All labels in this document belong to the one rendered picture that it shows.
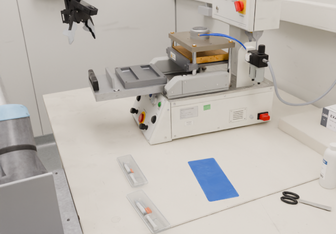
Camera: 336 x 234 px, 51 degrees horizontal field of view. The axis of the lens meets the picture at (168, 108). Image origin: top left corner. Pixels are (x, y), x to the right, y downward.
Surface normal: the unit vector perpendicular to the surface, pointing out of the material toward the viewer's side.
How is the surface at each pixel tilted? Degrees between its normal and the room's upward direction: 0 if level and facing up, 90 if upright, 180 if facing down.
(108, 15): 90
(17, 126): 50
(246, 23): 90
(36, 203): 90
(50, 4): 90
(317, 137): 0
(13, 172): 28
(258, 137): 0
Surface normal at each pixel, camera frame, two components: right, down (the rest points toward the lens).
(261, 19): 0.32, 0.38
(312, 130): -0.03, -0.91
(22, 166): 0.42, -0.68
